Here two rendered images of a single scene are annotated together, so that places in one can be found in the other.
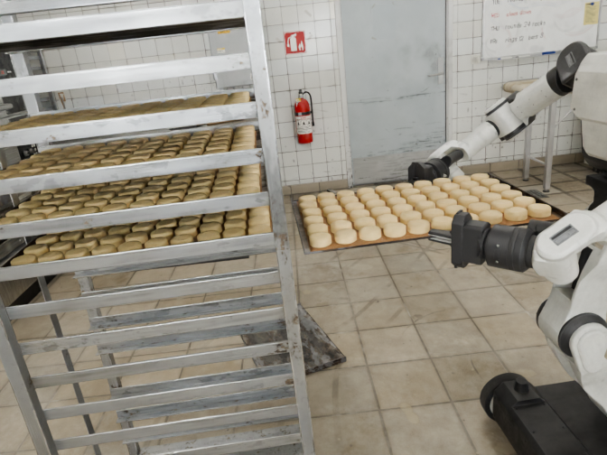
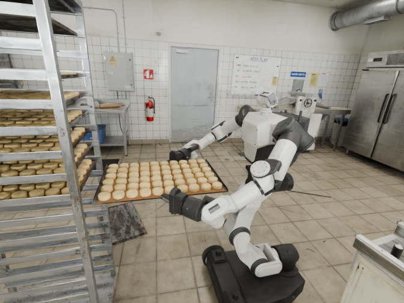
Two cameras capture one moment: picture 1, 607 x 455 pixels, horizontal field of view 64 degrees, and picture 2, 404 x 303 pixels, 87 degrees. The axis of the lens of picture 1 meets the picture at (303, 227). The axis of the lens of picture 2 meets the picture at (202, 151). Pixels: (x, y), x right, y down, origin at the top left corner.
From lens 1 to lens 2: 0.32 m
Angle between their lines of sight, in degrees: 12
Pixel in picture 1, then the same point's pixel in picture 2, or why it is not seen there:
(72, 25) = not seen: outside the picture
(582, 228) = (222, 206)
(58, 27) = not seen: outside the picture
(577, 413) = (240, 266)
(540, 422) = (223, 272)
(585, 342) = (239, 241)
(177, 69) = (7, 104)
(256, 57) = (56, 104)
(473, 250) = (178, 208)
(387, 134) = (188, 121)
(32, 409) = not seen: outside the picture
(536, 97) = (231, 125)
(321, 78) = (159, 92)
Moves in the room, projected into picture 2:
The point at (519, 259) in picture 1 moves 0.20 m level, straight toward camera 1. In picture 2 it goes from (195, 217) to (177, 256)
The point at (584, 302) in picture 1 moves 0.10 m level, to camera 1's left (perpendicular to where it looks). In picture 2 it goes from (240, 222) to (225, 223)
